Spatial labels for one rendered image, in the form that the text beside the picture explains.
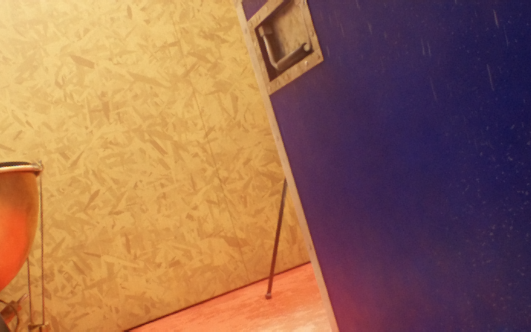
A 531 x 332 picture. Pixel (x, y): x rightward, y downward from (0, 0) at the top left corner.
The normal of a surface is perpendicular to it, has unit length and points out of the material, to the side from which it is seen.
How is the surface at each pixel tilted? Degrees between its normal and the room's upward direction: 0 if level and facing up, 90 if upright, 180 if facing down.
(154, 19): 90
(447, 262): 90
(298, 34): 90
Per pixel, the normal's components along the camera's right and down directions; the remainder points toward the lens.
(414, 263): -0.88, 0.25
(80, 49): 0.45, -0.17
